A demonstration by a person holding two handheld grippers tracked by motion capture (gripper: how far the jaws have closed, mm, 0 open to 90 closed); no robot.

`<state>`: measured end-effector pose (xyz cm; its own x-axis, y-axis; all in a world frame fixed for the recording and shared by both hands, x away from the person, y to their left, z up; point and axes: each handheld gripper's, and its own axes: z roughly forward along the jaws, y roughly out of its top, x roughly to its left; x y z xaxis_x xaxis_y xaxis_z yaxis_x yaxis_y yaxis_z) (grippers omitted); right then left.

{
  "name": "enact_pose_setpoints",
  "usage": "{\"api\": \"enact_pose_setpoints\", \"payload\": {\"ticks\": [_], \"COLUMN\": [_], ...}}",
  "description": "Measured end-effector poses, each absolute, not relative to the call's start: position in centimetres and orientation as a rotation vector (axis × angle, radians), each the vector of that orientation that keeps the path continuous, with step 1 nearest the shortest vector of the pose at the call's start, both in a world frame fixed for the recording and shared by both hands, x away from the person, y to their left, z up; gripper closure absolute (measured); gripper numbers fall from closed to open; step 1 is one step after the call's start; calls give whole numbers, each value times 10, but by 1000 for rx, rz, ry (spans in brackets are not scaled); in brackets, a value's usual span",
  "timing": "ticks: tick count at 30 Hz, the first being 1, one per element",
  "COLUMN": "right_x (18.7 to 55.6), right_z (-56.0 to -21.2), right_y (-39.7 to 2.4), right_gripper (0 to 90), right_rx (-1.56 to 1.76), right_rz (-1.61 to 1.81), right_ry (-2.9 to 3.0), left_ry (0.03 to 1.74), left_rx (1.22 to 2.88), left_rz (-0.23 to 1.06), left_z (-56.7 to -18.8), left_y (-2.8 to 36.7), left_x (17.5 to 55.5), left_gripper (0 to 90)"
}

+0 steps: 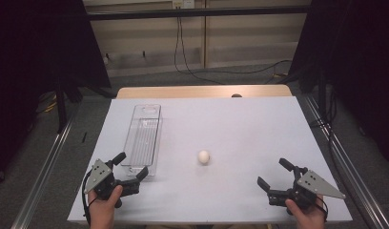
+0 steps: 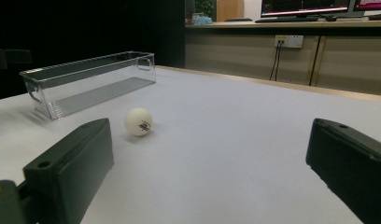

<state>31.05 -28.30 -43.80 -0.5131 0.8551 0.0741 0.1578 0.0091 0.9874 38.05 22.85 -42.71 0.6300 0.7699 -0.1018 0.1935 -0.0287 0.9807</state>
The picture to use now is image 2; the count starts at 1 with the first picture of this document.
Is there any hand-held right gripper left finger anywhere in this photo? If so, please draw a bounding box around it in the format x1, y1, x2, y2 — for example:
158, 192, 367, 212
22, 117, 115, 224

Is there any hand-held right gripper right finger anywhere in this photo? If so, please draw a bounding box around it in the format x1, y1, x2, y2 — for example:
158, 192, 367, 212
305, 118, 381, 224

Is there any clear plastic storage box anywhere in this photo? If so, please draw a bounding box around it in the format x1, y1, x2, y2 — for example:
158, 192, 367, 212
19, 50, 157, 121

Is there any white ping pong ball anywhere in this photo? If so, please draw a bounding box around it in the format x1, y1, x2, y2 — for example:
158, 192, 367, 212
123, 107, 154, 137

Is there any white table mat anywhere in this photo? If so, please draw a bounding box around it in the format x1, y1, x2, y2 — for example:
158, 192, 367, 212
0, 67, 381, 224

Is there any black curtain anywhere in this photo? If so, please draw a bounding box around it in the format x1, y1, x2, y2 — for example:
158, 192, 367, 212
0, 0, 186, 101

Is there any black keyboard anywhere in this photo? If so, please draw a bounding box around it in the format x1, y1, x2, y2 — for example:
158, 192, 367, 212
254, 15, 321, 24

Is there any computer monitor with pink screen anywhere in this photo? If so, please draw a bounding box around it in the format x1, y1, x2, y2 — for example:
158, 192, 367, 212
353, 0, 381, 13

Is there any beige wooden counter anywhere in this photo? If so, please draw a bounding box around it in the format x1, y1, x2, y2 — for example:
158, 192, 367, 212
184, 18, 381, 97

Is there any wide computer monitor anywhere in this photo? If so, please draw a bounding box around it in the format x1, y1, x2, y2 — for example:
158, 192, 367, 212
261, 0, 352, 19

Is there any crumpled blue bag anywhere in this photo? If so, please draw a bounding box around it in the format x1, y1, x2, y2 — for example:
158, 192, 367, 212
192, 15, 213, 26

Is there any brown wooden door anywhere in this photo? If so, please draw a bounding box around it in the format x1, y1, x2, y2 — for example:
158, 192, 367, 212
216, 0, 245, 22

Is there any green potted plant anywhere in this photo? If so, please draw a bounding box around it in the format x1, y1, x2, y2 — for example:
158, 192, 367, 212
194, 0, 217, 17

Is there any black power cable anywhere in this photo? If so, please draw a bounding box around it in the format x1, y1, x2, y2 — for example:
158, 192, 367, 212
274, 40, 284, 82
269, 40, 281, 81

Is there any white wall socket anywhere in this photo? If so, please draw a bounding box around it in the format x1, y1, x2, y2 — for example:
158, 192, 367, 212
274, 35, 304, 49

